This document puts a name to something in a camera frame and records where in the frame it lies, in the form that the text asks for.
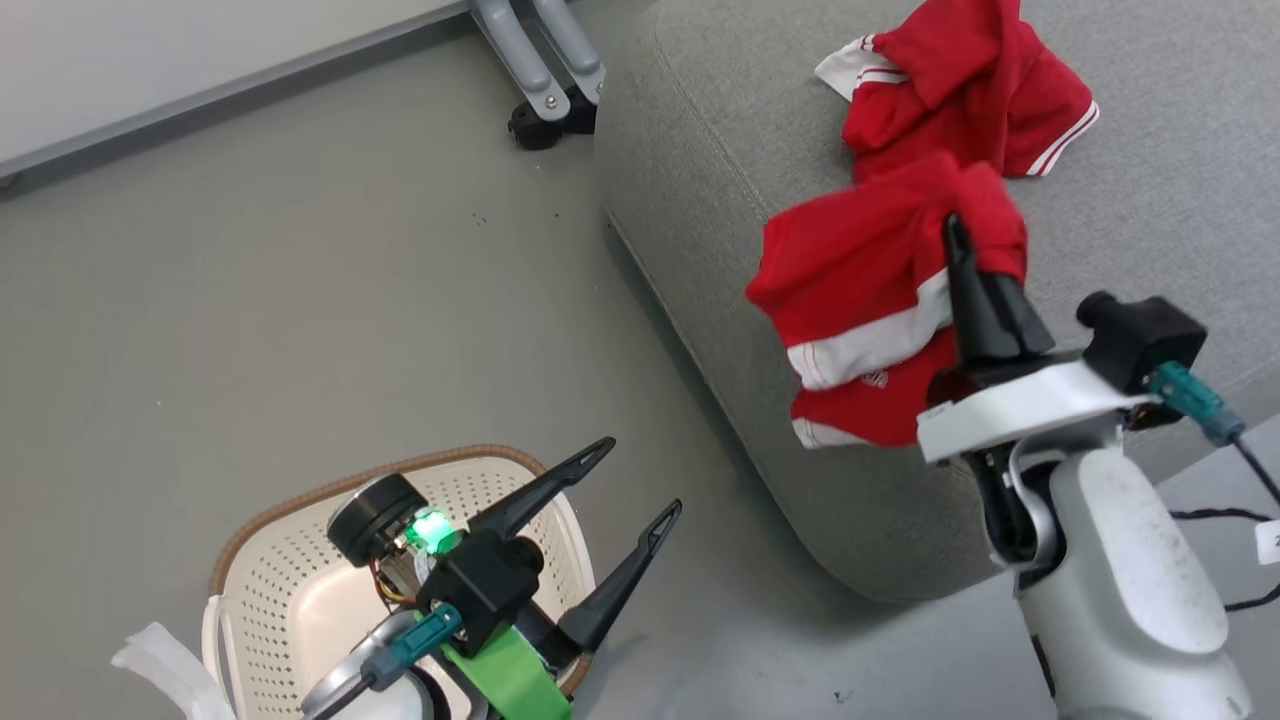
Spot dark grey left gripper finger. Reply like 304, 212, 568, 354
556, 499, 684, 653
468, 437, 617, 543

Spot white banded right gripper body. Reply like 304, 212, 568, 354
916, 355, 1163, 467

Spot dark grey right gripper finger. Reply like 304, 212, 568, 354
943, 212, 1003, 367
978, 270, 1058, 363

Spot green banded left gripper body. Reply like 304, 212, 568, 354
438, 600, 601, 720

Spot red shorts with white band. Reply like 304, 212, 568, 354
744, 150, 1031, 450

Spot red jersey with striped trim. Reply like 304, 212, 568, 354
814, 0, 1102, 184

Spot grey fabric sofa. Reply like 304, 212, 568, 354
594, 0, 1280, 607

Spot white perforated laundry basket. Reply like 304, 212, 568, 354
203, 444, 603, 720

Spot white translucent strip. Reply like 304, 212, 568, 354
109, 621, 238, 720

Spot black double caster wheel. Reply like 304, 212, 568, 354
507, 84, 600, 152

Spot grey curved partition support leg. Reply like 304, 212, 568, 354
530, 0, 608, 106
468, 0, 573, 123

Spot teal left camera cable connector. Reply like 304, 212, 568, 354
359, 602, 464, 693

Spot teal camera cable connector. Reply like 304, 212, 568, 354
1147, 362, 1248, 447
359, 602, 464, 693

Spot teal right camera cable connector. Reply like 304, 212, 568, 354
1147, 362, 1248, 447

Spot grey partition bottom rail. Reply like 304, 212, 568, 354
0, 0, 473, 186

